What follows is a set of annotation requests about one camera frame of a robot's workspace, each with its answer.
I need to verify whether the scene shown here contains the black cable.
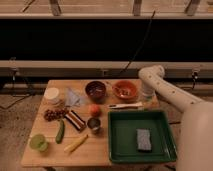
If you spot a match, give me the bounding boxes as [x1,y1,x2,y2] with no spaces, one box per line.
[118,9,157,76]

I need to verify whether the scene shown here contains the orange bowl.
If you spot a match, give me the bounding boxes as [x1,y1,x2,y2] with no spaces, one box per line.
[112,80,138,100]

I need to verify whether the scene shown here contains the red grapes bunch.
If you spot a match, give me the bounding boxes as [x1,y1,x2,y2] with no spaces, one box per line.
[44,109,68,122]

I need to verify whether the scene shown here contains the grey sponge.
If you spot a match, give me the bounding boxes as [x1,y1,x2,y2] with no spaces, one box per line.
[137,129,152,151]

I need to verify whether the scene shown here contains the light blue cloth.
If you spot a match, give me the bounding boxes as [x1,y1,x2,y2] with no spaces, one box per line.
[65,88,84,107]

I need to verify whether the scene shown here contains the yellow corn cob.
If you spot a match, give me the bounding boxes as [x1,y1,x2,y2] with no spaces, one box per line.
[64,134,88,153]

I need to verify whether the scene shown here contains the orange peach fruit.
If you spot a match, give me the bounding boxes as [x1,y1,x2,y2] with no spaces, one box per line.
[89,104,101,117]

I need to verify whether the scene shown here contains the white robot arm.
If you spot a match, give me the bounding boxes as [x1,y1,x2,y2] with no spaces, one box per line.
[138,65,213,171]

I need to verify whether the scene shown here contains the green plastic tray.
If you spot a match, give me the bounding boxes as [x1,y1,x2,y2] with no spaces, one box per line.
[108,110,177,164]

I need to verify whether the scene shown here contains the small metal cup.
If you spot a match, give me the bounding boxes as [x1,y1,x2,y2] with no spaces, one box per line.
[87,117,101,134]

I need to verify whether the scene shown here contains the striped brown white block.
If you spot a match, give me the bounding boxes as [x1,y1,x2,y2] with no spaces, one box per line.
[65,110,86,132]

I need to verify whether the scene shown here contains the green cucumber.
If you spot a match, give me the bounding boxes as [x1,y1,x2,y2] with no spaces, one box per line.
[55,120,65,144]

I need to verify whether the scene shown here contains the dark red bowl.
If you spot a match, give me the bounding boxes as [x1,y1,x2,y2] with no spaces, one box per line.
[85,81,106,103]

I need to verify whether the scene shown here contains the wooden table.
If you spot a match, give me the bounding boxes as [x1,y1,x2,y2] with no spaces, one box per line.
[21,88,159,167]

